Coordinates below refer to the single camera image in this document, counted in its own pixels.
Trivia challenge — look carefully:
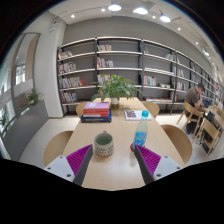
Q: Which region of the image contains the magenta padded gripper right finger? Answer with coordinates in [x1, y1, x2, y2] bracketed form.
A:
[134, 145, 182, 184]

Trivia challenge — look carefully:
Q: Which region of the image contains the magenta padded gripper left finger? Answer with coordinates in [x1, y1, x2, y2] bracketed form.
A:
[45, 144, 93, 186]

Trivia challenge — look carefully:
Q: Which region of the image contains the clear water bottle blue cap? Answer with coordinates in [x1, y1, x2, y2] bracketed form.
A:
[133, 118, 148, 146]

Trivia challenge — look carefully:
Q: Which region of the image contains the dark red round coaster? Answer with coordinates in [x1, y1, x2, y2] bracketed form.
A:
[130, 143, 136, 152]

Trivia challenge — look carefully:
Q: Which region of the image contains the wooden chair near left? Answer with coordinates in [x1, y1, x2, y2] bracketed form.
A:
[43, 131, 72, 166]

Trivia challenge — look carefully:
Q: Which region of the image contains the wooden chair near right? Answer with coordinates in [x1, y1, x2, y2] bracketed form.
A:
[162, 124, 192, 166]

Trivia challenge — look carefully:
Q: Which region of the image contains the green patterned ceramic mug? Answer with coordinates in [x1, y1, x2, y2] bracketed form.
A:
[94, 131, 114, 156]

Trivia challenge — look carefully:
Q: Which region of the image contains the dark blue bottom book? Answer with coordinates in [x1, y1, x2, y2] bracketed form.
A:
[81, 110, 112, 123]

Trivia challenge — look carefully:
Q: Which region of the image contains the open magazine on table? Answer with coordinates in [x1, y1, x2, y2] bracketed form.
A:
[125, 110, 152, 120]

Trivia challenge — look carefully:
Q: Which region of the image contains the wooden chair far right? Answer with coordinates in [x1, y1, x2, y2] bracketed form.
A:
[142, 101, 160, 117]

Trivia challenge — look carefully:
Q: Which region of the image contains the wooden chair far left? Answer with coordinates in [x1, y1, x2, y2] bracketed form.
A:
[76, 101, 87, 117]

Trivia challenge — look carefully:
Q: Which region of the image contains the red middle book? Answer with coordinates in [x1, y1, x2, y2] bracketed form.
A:
[83, 109, 109, 117]

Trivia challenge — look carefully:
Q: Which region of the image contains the pink top book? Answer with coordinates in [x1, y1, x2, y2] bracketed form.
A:
[84, 102, 109, 110]

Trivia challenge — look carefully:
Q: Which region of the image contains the wooden chair with backpack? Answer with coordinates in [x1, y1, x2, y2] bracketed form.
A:
[195, 119, 220, 155]

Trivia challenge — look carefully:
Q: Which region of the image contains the wooden chair under man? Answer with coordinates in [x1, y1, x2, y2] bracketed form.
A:
[180, 102, 203, 135]

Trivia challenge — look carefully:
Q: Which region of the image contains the black backpack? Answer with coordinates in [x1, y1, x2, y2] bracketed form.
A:
[204, 112, 218, 142]

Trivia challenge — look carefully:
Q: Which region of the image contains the small plant on ledge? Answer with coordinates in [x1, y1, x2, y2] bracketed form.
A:
[27, 90, 42, 105]

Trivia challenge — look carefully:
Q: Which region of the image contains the seated man brown shirt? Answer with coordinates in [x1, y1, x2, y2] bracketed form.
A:
[184, 83, 205, 134]

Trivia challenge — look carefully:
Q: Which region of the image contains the potted green plant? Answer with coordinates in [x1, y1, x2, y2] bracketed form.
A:
[91, 74, 142, 109]

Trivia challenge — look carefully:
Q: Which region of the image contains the large grey wall bookshelf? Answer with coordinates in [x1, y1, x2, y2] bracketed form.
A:
[57, 36, 223, 115]

